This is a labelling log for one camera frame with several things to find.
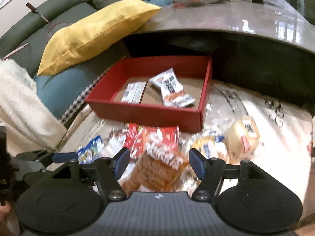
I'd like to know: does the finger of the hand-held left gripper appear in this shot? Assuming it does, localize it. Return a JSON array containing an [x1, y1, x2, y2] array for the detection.
[[16, 150, 79, 171]]

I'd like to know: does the clear brown cracker pack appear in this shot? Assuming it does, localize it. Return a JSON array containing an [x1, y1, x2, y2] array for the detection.
[[120, 150, 188, 195]]

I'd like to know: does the yellow pillow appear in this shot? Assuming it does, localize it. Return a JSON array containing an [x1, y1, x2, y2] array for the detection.
[[37, 0, 163, 76]]

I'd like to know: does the yellow waffle packet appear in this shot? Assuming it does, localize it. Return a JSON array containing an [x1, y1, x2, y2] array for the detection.
[[191, 134, 227, 163]]

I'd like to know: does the teal cushion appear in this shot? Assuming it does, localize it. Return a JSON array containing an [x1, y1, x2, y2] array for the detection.
[[33, 52, 123, 120]]

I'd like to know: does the red and white snack packet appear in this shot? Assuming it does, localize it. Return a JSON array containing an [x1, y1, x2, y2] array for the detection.
[[145, 125, 180, 153]]

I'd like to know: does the brown wooden stick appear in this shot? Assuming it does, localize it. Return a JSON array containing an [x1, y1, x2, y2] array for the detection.
[[26, 2, 50, 22]]

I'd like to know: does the dark green sofa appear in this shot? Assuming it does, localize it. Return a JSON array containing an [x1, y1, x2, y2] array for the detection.
[[0, 0, 173, 64]]

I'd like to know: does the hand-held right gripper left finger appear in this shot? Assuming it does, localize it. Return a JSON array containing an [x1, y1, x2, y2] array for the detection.
[[48, 148, 130, 201]]

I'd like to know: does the barcoded snack packet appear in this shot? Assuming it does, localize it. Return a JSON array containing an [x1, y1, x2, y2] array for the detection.
[[121, 82, 148, 104]]

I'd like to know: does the houndstooth cushion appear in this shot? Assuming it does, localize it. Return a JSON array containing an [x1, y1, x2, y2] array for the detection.
[[59, 71, 109, 126]]

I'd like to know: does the grey marble coffee table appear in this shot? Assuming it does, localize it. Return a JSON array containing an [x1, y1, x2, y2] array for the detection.
[[123, 0, 315, 115]]

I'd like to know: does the white knit cloth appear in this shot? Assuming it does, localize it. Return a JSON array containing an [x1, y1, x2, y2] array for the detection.
[[0, 59, 68, 153]]

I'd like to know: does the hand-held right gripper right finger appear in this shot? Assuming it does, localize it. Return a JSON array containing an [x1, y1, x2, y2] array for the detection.
[[188, 148, 267, 201]]

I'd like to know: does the red cardboard box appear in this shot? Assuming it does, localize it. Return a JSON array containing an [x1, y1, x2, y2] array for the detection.
[[85, 56, 212, 133]]

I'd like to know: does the clear bread packet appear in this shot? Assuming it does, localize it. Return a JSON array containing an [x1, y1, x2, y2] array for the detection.
[[225, 117, 261, 161]]

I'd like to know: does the blue snack packet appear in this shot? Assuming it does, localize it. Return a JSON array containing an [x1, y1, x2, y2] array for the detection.
[[77, 135, 105, 165]]

